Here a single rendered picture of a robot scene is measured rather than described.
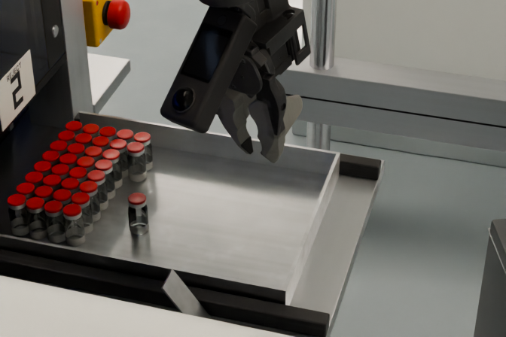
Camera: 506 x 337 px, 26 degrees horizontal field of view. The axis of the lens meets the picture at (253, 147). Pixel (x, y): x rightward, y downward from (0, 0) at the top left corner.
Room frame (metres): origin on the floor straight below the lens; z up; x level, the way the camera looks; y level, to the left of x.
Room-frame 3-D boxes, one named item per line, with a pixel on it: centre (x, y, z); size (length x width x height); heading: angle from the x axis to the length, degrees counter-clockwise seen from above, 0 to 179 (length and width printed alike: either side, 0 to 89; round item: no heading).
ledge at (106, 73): (1.34, 0.26, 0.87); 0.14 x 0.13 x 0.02; 74
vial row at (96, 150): (1.04, 0.20, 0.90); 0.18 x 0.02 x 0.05; 164
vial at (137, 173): (1.09, 0.14, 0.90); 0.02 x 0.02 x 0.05
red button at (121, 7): (1.30, 0.18, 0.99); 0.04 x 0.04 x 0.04; 74
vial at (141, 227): (0.98, 0.13, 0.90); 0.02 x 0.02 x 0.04
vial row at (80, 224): (1.04, 0.18, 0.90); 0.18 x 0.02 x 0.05; 164
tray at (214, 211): (1.01, 0.09, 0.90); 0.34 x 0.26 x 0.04; 74
